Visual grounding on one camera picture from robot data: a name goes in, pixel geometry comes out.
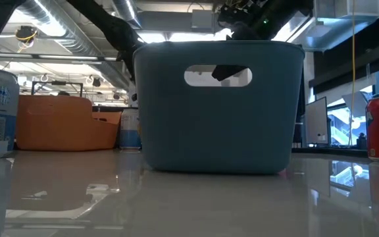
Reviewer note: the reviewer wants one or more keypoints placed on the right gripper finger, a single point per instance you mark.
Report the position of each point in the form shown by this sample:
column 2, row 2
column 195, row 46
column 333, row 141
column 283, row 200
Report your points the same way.
column 225, row 72

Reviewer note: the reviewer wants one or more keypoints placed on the teal plastic bin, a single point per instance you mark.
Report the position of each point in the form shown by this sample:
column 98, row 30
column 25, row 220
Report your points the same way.
column 209, row 131

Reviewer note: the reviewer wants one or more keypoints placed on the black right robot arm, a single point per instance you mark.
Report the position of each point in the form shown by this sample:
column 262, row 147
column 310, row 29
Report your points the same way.
column 291, row 13

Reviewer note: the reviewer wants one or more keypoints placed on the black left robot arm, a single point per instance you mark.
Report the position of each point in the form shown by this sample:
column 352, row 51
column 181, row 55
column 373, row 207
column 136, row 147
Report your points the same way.
column 117, row 31

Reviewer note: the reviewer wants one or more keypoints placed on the grey ceiling box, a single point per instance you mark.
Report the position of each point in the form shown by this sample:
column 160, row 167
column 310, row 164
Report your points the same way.
column 202, row 20

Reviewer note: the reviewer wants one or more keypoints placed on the white board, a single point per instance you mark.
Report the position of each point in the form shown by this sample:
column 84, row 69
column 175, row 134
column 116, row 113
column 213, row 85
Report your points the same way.
column 316, row 121

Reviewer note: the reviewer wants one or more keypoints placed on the orange plastic bin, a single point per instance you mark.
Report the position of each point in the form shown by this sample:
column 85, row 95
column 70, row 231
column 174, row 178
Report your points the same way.
column 61, row 125

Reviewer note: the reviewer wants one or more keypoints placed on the rectangular metal duct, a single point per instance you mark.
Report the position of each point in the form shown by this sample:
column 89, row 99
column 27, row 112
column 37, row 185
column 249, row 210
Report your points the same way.
column 341, row 29

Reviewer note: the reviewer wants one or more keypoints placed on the small silver round duct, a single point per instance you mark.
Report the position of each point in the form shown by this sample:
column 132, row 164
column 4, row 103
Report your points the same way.
column 127, row 11

